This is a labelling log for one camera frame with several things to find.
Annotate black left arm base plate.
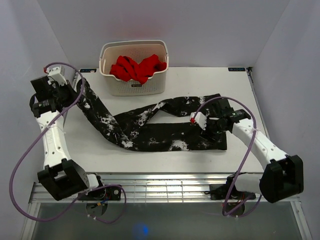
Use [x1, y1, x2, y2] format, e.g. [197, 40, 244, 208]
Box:
[77, 184, 122, 202]

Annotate cream perforated plastic basket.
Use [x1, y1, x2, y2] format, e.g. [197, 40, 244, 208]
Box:
[99, 39, 169, 97]

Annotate red crumpled garment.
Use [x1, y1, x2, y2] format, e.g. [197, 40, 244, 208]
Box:
[109, 54, 167, 85]

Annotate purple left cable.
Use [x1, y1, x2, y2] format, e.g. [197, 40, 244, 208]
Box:
[11, 62, 127, 224]

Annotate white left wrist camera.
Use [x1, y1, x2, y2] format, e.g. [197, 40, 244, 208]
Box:
[43, 65, 68, 86]

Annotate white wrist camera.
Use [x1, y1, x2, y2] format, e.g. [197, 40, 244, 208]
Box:
[189, 112, 207, 130]
[43, 65, 68, 86]

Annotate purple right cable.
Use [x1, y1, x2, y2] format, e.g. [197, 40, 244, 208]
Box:
[191, 96, 262, 217]

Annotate black white patterned trousers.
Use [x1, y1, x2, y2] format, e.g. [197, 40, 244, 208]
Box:
[76, 81, 229, 152]

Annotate aluminium rail frame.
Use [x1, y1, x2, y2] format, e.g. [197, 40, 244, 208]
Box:
[28, 173, 301, 204]

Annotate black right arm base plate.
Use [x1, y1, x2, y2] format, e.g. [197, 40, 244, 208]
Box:
[204, 184, 256, 201]

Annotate purple cable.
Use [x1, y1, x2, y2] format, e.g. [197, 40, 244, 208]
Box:
[11, 62, 127, 224]
[191, 96, 262, 217]

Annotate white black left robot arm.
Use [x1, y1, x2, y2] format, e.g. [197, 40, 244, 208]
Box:
[29, 76, 106, 201]

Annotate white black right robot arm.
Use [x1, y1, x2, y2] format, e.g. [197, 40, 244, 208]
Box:
[194, 106, 304, 203]

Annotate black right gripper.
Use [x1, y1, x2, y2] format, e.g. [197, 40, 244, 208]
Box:
[197, 116, 227, 147]

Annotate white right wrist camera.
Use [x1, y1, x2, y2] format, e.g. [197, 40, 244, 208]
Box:
[189, 112, 207, 130]

